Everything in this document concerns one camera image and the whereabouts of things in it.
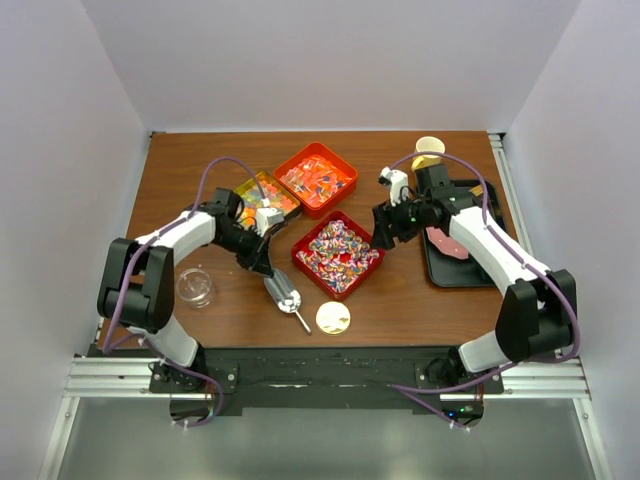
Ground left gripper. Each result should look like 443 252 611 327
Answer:
213 225 273 277

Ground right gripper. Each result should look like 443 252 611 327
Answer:
370 192 431 251

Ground metal scoop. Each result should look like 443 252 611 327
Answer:
264 268 312 335

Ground black tray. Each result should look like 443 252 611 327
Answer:
422 179 509 288

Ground clear glass jar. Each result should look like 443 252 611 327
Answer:
176 268 214 309

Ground red lollipop tin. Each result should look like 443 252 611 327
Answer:
291 211 385 301

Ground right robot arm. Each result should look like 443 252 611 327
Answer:
371 164 580 393

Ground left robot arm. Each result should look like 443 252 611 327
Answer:
97 188 284 392

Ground pink dotted plate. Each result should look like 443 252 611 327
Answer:
426 227 470 260

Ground black gummy candy tin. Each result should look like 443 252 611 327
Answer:
233 171 302 239

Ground yellow mug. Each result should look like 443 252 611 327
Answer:
411 136 446 172

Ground gold chopsticks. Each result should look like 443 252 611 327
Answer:
470 185 484 197

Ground orange candy tin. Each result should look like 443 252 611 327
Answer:
274 142 358 219

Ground gold round lid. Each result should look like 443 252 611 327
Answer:
315 301 351 335

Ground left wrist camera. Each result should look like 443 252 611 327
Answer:
255 198 285 237

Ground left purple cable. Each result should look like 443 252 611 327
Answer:
102 156 271 428

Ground purple cable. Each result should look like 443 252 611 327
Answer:
390 152 582 426
102 156 271 428

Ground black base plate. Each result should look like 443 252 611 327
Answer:
149 346 504 420

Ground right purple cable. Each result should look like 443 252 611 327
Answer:
390 152 582 426

